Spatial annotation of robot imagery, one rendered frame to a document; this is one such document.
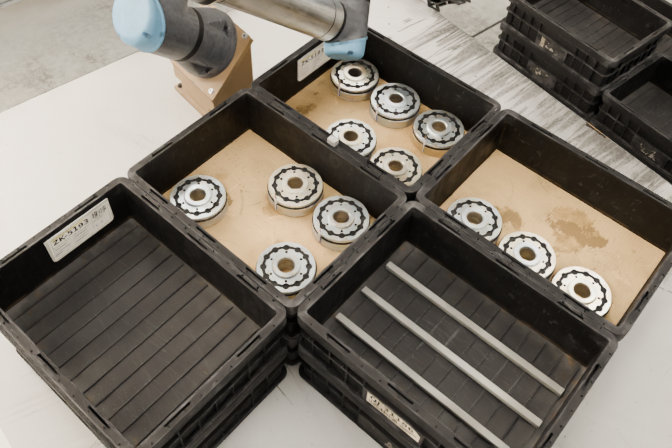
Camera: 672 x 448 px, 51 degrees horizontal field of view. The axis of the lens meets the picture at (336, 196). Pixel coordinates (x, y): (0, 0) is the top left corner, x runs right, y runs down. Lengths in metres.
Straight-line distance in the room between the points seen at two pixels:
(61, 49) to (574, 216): 2.19
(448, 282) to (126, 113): 0.85
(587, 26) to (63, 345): 1.81
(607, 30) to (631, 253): 1.16
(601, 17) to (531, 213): 1.20
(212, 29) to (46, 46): 1.61
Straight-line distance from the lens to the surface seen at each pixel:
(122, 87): 1.75
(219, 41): 1.50
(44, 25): 3.14
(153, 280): 1.24
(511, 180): 1.40
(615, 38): 2.38
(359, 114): 1.46
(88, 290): 1.26
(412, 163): 1.34
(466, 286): 1.24
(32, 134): 1.70
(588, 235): 1.37
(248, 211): 1.30
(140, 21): 1.40
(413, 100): 1.46
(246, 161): 1.37
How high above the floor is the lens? 1.88
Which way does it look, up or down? 52 degrees down
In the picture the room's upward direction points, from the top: 4 degrees clockwise
